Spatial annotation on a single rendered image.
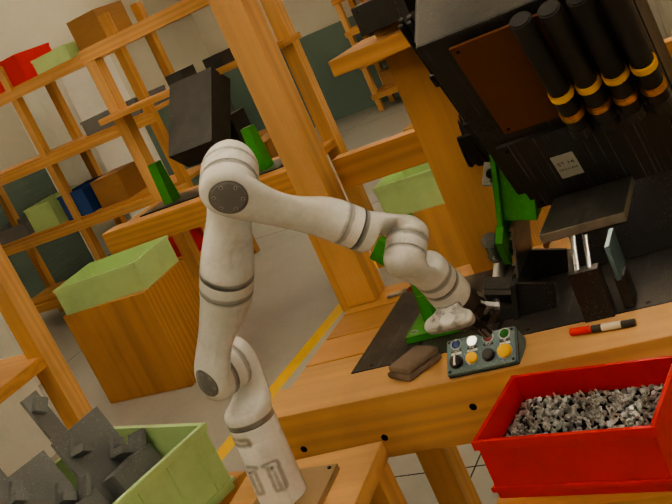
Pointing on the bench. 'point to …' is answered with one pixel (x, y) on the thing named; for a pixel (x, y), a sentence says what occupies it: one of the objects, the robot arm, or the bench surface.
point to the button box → (483, 349)
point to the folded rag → (414, 363)
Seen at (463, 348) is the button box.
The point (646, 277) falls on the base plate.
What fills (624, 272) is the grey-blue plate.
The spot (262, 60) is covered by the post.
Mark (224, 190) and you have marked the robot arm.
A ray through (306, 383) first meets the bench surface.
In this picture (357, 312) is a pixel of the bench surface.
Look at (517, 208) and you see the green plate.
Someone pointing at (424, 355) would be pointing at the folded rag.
